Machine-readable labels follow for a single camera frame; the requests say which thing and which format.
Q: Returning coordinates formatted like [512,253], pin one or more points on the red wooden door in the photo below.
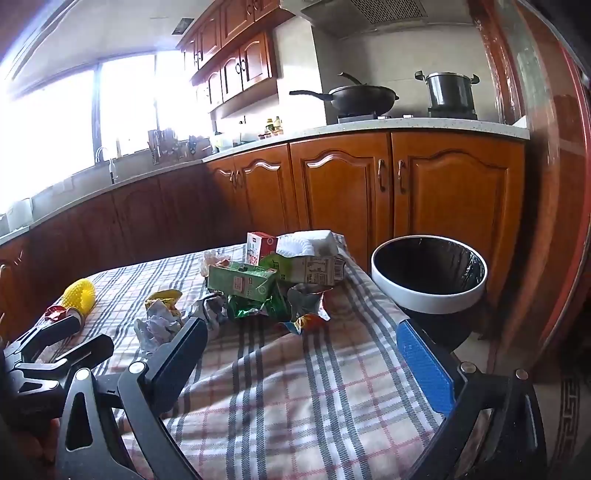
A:
[545,184]

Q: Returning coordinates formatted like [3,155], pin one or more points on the crumpled white paper ball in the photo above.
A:
[154,327]

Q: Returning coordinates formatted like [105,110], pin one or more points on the red foil wrapper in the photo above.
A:
[55,313]

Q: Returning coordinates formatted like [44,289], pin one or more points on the gas stove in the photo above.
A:
[406,116]

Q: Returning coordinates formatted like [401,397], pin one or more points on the knife and utensil rack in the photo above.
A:
[161,145]

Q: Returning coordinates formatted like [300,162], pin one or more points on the silver foil wrapper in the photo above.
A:
[307,300]

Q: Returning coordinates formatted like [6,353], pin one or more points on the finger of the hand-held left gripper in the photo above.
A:
[78,357]
[46,334]

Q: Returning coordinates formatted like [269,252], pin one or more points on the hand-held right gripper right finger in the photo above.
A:
[429,369]

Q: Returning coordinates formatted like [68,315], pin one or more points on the white-rimmed bin with black bag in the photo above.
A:
[429,300]

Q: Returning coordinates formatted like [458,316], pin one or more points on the speckled kitchen countertop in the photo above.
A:
[323,133]

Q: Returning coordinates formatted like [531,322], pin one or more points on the black wok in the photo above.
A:
[360,97]

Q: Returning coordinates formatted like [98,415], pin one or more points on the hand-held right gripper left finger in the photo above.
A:
[180,364]

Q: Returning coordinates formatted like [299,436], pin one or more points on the white and green milk carton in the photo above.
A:
[314,270]

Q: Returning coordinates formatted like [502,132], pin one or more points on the yellow snack wrapper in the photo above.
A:
[164,300]

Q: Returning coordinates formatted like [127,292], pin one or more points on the green drink carton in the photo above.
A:
[240,279]

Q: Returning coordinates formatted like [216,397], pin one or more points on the green foil wrapper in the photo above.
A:
[258,307]

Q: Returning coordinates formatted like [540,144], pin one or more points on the crumpled grey foil wrapper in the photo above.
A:
[210,311]

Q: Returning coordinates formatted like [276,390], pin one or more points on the sink faucet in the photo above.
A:
[110,166]

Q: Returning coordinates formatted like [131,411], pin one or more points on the patterned floor rug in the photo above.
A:
[570,424]

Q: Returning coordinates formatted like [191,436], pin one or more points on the group of seasoning bottles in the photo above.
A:
[272,128]

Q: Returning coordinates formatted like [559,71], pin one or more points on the plaid tablecloth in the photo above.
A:
[286,392]

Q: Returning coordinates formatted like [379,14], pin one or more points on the white foam net sleeve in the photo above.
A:
[293,247]

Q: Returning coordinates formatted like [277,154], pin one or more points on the crumpled white red-print paper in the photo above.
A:
[214,263]

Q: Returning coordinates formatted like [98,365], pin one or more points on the red and white carton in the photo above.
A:
[258,247]

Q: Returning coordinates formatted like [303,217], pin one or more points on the range hood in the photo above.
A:
[369,14]

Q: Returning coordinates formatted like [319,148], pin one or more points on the dark steel pot with lid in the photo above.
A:
[449,90]

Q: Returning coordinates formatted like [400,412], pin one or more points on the wooden lower cabinets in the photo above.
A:
[332,194]

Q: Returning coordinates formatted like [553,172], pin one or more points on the orange and blue snack wrapper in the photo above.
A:
[302,323]

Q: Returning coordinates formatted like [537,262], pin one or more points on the wooden cabinets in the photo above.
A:
[235,50]
[332,194]

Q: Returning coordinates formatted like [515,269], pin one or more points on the wooden upper cabinets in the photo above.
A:
[235,50]

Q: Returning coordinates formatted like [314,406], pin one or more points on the kitchen window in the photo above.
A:
[92,120]

